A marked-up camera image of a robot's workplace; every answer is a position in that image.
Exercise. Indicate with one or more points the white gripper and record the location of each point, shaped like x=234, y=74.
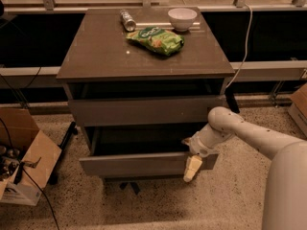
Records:
x=199, y=147

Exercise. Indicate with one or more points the grey drawer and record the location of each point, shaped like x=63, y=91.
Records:
x=143, y=111
x=138, y=151

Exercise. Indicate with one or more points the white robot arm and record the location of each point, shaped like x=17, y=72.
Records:
x=285, y=204

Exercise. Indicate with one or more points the grey top drawer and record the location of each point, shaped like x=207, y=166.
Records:
x=143, y=111

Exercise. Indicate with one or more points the grey three-drawer cabinet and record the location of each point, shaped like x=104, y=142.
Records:
x=102, y=65

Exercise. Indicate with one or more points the open cardboard box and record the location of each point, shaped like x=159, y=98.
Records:
x=39, y=153

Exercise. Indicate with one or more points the green chip bag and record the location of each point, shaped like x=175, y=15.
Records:
x=157, y=40

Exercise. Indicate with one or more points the cardboard box at right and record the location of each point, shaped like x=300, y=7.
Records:
x=298, y=108

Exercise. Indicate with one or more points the white ceramic bowl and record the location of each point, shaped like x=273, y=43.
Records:
x=181, y=18

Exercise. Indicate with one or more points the black stand leg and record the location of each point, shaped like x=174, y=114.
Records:
x=72, y=130

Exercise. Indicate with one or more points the silver metal can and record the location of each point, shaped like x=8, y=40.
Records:
x=127, y=21

